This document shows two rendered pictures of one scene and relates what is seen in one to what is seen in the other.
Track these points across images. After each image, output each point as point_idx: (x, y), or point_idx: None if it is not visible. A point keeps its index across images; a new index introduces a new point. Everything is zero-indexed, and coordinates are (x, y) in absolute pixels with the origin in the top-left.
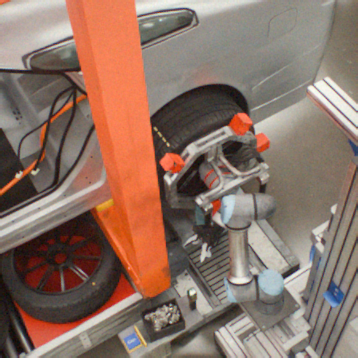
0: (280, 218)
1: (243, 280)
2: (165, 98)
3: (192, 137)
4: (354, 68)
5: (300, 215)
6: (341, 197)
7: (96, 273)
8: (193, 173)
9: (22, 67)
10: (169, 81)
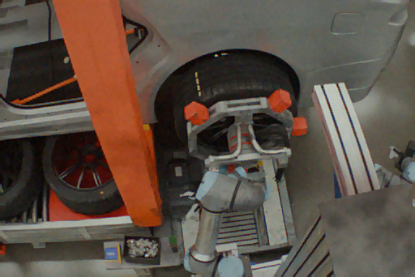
0: (302, 198)
1: (203, 258)
2: (207, 48)
3: (225, 95)
4: (411, 95)
5: (320, 202)
6: (301, 237)
7: (107, 185)
8: (224, 129)
9: None
10: (215, 32)
